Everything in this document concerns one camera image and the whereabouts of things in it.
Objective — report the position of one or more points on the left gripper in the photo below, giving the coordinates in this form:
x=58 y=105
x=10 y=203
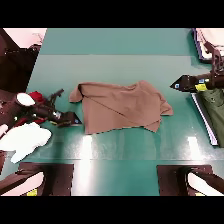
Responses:
x=69 y=119

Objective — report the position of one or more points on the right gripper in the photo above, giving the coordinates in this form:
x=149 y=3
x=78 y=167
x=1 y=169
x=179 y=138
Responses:
x=185 y=83

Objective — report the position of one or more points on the brown T-shirt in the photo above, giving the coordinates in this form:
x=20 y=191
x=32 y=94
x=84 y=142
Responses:
x=123 y=106

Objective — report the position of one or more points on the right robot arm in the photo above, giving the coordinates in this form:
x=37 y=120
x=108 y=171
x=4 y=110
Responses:
x=204 y=184

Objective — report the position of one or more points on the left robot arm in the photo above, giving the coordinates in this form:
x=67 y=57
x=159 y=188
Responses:
x=25 y=99

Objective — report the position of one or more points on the dark green garment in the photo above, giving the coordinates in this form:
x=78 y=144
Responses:
x=215 y=110

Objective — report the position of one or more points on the white garment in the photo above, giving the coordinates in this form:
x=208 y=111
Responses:
x=213 y=36
x=25 y=140

